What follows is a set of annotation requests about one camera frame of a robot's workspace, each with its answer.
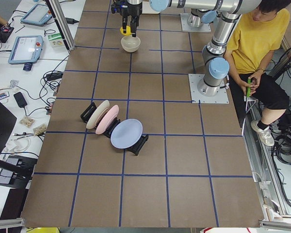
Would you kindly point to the near teach pendant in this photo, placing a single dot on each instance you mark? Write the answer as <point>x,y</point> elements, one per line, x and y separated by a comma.
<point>26,49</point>

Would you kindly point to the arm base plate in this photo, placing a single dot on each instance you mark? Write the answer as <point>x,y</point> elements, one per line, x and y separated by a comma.
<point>194,24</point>
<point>201,93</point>

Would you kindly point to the teach pendant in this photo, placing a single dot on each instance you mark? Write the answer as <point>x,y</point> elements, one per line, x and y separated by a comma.
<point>26,49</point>
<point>38,15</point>

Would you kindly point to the green handled stick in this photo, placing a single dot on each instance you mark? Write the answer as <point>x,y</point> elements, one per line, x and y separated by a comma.
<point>247,96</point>

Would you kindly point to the black power adapter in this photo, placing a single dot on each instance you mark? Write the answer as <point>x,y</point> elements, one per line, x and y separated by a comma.
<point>71,20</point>

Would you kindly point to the aluminium frame post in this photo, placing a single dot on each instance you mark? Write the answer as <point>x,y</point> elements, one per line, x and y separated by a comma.
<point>62,25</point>

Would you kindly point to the pink plate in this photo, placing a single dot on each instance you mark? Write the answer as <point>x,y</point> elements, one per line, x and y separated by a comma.
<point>107,120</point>

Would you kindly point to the lavender blue plate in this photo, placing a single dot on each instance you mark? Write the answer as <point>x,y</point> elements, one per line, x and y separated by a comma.
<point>126,133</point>

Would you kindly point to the cream ceramic bowl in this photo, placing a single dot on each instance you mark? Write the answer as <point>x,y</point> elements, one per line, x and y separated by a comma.
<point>130,44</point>

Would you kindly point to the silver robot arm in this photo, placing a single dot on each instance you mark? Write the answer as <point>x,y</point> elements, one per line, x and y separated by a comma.
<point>215,65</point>
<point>201,18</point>

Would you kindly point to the yellow lemon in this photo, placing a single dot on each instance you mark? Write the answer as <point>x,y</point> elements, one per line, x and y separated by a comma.
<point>126,31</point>

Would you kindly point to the person in yellow shirt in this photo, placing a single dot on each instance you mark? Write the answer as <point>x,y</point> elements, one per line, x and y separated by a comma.
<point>249,51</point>

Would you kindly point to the black dish rack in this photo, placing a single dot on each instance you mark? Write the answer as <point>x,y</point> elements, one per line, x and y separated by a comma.
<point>135,149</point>

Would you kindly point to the black phone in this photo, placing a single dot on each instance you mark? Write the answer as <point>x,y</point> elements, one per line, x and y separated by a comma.
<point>20,100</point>

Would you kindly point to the cream plate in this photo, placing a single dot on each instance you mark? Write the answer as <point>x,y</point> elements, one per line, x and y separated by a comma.
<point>98,114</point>

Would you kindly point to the black monitor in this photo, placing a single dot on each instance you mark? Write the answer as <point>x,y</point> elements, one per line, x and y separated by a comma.
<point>0,136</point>

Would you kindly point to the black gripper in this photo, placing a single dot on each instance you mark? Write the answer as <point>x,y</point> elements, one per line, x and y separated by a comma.
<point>131,9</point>

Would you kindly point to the green white box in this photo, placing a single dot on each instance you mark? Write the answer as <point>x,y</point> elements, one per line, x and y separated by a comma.
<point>55,40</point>

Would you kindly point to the bag of nuts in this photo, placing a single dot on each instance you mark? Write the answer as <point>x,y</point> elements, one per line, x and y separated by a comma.
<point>39,130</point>
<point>27,121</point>

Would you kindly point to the far teach pendant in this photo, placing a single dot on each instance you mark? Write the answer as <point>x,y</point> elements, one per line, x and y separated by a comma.
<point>38,15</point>

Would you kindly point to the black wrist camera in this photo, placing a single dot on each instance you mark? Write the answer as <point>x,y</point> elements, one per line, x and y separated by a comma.
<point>116,6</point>

